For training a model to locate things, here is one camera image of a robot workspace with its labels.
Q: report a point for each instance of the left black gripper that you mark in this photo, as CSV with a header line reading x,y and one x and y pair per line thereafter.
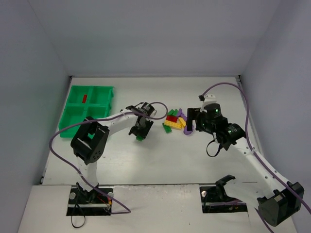
x,y
141,128

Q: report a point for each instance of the long yellow lego plate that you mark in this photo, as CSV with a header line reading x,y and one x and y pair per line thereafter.
x,y
174,125

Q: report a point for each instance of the green lego brick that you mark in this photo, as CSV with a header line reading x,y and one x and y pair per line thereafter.
x,y
167,129

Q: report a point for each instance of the yellow curved lego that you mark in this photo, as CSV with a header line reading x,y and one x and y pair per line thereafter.
x,y
182,121

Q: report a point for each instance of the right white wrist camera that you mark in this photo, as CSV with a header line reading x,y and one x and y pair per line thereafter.
x,y
207,98

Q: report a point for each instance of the green four-compartment bin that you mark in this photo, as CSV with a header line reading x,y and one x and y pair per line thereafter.
x,y
98,104

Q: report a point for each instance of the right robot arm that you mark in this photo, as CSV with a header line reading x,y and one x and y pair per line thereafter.
x,y
275,197

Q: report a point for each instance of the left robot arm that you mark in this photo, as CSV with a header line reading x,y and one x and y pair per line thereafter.
x,y
90,140

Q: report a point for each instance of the purple curved lego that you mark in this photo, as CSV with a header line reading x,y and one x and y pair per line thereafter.
x,y
179,113

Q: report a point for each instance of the red lego brick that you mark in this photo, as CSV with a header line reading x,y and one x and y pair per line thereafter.
x,y
172,118

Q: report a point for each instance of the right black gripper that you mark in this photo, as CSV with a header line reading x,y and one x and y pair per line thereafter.
x,y
194,120

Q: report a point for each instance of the large purple rounded lego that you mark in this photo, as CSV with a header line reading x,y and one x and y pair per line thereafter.
x,y
187,132

